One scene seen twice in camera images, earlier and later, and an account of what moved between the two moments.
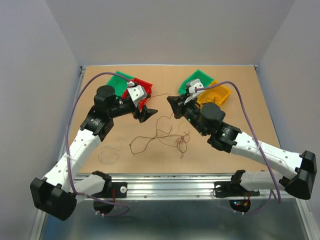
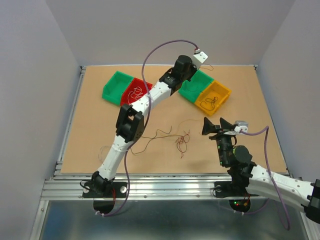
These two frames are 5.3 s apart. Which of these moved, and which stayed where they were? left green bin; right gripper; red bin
Moved: right gripper
Stayed: red bin; left green bin
